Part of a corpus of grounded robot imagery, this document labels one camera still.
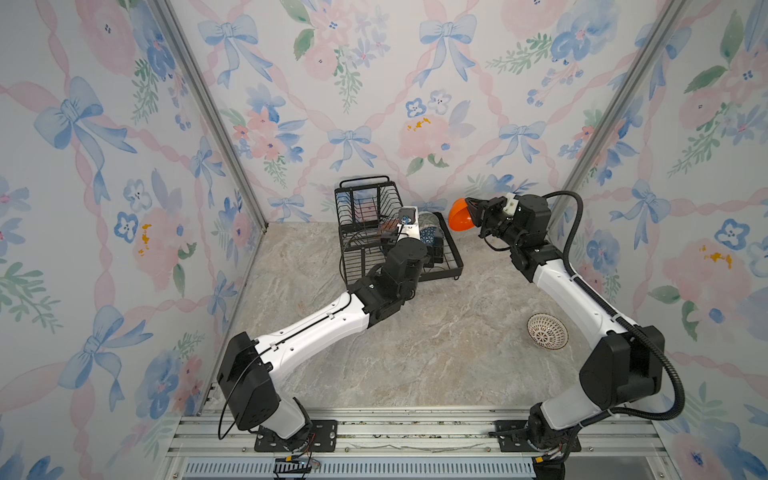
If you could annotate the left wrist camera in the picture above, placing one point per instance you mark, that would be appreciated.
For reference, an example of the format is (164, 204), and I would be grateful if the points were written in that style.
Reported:
(407, 216)

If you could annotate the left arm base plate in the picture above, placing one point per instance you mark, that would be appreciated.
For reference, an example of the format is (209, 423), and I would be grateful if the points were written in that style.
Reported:
(319, 436)

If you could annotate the aluminium rail frame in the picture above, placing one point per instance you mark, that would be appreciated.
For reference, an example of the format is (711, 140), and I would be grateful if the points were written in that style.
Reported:
(417, 443)

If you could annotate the red patterned bowl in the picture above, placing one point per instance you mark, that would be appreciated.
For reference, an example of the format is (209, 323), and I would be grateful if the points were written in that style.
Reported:
(389, 228)

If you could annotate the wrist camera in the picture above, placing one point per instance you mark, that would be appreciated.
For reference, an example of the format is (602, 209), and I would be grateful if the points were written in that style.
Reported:
(528, 212)
(407, 216)

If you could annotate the beige lattice bowl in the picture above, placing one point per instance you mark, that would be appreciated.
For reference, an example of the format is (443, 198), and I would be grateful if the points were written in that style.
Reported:
(547, 331)

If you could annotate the dark blue patterned bowl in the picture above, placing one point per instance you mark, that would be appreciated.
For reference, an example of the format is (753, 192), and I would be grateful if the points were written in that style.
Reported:
(430, 234)

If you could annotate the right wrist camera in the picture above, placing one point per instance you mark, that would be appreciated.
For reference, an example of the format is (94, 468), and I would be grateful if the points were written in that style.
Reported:
(528, 212)

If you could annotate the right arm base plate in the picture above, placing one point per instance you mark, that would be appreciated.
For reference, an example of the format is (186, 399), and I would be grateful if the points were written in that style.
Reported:
(516, 436)

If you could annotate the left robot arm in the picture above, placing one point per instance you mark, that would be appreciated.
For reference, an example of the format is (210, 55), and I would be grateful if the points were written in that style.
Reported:
(253, 370)

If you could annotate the green patterned bowl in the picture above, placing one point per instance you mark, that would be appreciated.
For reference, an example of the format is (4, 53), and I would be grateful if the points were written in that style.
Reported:
(427, 219)

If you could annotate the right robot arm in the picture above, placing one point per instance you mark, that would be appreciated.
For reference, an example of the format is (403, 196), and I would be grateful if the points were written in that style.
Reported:
(624, 364)

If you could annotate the orange plastic bowl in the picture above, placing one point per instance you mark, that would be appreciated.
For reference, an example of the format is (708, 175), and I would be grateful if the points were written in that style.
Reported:
(460, 218)

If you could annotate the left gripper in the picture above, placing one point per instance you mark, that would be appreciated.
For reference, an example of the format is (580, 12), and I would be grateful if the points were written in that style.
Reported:
(437, 256)

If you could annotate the black wire dish rack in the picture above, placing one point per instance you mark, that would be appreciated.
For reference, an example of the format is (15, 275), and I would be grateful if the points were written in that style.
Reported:
(372, 218)

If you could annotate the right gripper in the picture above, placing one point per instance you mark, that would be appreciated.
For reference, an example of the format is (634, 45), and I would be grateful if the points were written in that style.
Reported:
(482, 214)

